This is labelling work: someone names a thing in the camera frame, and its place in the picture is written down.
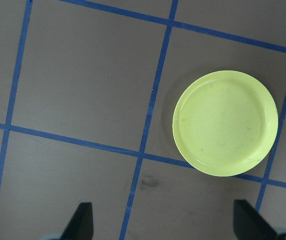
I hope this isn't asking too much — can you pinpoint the yellow plate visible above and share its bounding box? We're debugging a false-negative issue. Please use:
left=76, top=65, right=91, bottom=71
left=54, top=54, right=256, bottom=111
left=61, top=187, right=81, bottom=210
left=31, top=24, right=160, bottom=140
left=172, top=70, right=279, bottom=178

